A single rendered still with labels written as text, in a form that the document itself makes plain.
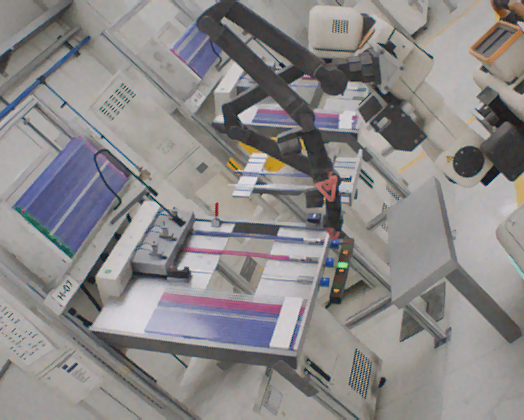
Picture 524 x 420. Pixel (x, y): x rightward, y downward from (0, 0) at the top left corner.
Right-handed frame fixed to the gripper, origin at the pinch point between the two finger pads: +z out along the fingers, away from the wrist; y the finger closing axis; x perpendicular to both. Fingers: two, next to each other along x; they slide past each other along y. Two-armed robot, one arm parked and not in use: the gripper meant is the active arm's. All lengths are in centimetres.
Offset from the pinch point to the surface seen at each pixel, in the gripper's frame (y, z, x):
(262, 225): -8.0, 3.0, -29.3
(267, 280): 24.0, 3.0, -19.6
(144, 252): 22, -2, -66
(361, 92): -131, 3, -7
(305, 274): 18.8, 2.9, -7.0
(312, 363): 21, 46, -5
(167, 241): 15, -3, -60
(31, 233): 50, -28, -92
